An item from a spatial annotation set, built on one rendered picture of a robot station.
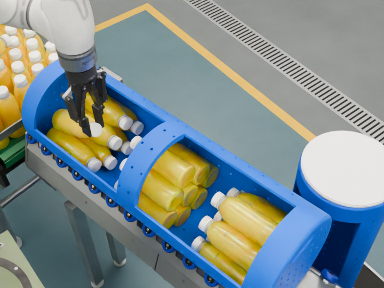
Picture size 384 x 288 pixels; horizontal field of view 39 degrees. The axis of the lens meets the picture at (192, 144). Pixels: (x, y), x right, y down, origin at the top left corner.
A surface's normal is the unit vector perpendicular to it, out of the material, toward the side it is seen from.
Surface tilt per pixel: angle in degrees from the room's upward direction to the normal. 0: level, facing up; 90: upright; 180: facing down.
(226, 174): 73
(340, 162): 0
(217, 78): 0
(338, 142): 0
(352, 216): 90
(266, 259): 39
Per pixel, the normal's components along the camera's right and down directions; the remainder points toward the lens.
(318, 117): -0.01, -0.66
